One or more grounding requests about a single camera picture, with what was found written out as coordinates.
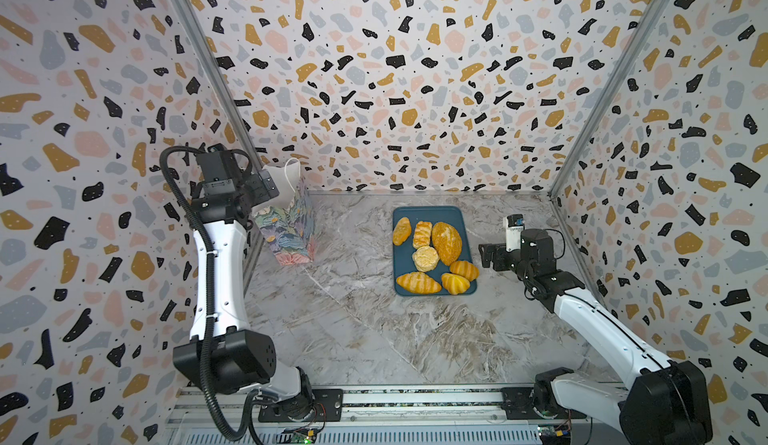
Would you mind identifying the shell shaped bread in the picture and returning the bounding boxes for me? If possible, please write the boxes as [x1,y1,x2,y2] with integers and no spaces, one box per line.
[449,260,479,282]
[441,273,471,295]

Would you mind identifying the floral paper bag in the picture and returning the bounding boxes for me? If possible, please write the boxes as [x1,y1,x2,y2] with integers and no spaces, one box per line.
[252,157,316,266]

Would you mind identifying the round pale bread bun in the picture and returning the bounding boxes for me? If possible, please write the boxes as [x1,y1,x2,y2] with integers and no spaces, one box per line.
[412,246,440,273]

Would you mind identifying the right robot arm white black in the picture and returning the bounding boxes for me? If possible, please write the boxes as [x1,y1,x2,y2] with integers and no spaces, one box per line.
[478,226,713,444]

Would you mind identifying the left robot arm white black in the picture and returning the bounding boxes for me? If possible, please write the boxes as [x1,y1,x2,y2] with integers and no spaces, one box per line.
[160,144,315,420]

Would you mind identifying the large oval brown bread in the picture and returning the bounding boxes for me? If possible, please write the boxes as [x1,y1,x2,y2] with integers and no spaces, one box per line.
[432,222,463,266]

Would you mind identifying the striped glazed bread loaf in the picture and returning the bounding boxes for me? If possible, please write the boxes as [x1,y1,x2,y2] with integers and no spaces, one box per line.
[412,221,433,250]

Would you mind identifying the croissant shaped bread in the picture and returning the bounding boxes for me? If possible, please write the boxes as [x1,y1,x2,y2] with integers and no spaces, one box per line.
[396,271,442,295]

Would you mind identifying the small oval bread roll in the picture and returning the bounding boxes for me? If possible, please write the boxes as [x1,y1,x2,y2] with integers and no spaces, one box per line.
[392,216,412,246]

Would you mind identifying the teal rectangular tray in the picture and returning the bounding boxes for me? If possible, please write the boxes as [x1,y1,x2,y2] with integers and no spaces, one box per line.
[392,205,479,297]

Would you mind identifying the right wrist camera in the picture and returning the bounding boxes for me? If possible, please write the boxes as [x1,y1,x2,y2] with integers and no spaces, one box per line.
[505,213,525,252]

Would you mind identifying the black corrugated cable conduit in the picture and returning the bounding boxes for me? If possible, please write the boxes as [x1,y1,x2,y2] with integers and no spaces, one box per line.
[158,144,265,443]

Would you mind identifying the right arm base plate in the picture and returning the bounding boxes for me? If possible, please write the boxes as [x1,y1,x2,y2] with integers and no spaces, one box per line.
[501,386,586,421]

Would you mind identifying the left corner aluminium post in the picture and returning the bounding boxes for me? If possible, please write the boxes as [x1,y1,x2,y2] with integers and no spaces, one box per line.
[170,0,262,173]

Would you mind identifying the corner aluminium post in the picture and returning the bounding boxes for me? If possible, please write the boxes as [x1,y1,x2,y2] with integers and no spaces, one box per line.
[170,0,262,173]
[548,0,670,202]

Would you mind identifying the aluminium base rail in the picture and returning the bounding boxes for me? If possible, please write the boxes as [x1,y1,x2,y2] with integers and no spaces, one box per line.
[161,384,679,445]

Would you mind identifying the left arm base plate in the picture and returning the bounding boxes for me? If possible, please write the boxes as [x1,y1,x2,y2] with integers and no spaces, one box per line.
[258,388,344,425]

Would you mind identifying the right corner aluminium post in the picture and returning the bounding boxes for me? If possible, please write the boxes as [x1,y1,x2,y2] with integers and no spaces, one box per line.
[548,0,670,202]

